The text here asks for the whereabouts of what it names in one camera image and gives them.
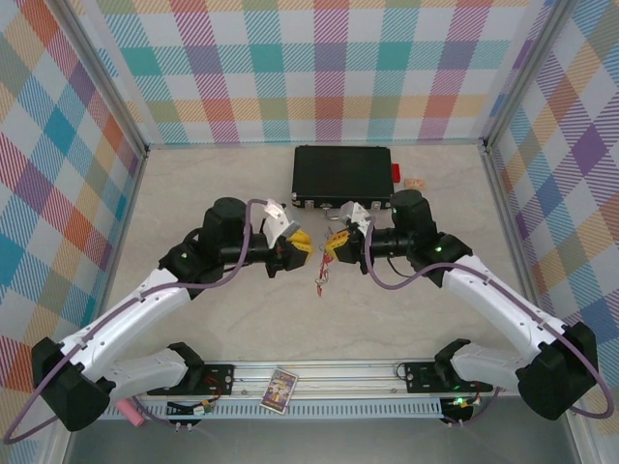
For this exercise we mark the red key tag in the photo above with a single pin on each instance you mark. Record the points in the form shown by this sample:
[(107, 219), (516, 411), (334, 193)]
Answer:
[(319, 289), (328, 261)]

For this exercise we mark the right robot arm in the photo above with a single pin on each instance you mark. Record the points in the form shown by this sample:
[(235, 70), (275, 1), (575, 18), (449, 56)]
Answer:
[(503, 309)]

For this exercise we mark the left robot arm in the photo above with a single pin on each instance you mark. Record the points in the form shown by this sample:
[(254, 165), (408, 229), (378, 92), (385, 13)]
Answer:
[(126, 314)]

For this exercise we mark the small orange card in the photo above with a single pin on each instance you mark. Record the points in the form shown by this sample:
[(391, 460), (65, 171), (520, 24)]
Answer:
[(415, 183)]

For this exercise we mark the small red block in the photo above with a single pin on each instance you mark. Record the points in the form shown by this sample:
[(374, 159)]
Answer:
[(396, 173)]

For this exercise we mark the colourful card box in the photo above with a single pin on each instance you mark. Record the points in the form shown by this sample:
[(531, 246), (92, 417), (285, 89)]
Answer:
[(279, 390)]

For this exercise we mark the power connector wiring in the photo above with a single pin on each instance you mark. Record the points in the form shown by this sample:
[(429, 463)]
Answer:
[(459, 403), (193, 411)]

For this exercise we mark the pink toy microphone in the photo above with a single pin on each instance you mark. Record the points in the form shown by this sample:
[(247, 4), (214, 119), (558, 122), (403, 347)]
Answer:
[(131, 413)]

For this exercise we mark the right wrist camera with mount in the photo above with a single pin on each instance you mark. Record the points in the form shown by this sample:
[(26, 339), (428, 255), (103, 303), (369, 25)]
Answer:
[(355, 212)]

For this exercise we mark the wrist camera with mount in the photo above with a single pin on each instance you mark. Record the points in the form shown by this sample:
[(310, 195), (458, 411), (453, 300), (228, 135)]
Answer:
[(355, 212), (276, 220)]

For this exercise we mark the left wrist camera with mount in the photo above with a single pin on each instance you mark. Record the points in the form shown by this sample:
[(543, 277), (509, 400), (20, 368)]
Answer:
[(276, 220)]

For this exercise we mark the aluminium table side rail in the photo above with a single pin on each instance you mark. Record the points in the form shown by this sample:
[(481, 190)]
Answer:
[(134, 193), (498, 193)]

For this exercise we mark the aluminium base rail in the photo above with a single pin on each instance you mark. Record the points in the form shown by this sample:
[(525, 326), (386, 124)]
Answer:
[(338, 377)]

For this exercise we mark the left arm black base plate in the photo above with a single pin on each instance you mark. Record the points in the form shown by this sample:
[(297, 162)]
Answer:
[(217, 379)]

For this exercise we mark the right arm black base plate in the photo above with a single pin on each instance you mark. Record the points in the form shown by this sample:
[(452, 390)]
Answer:
[(418, 378)]

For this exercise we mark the aluminium frame post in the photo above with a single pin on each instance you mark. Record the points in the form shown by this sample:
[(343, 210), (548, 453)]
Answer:
[(104, 82), (527, 72)]

